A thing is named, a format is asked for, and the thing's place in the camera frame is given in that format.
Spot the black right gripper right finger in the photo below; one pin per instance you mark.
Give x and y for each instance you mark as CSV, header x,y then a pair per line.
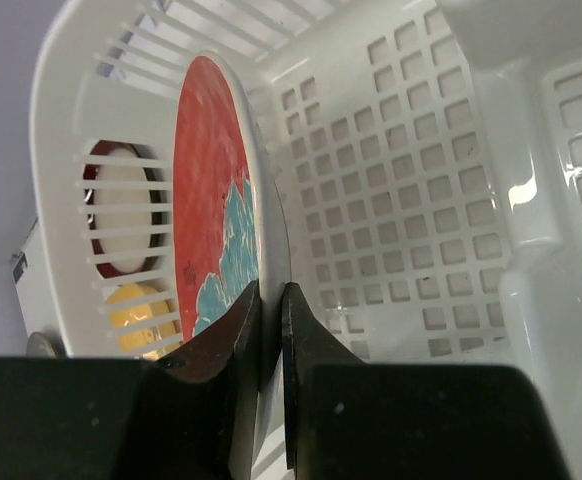
x,y
349,419

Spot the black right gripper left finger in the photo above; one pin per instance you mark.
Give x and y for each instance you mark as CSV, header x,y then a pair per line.
x,y
189,415

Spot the red plate with teal flower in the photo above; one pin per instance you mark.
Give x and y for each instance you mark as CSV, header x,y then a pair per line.
x,y
228,222

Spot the grey plate with deer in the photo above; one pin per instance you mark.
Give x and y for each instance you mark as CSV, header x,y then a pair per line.
x,y
40,345

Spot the white plastic dish bin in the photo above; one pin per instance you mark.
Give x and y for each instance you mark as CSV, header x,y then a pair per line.
x,y
427,157

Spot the yellow square panda dish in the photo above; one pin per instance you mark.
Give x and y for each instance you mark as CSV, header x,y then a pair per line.
x,y
149,342

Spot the dark red rimmed round plate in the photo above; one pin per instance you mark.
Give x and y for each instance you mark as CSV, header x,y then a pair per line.
x,y
127,222

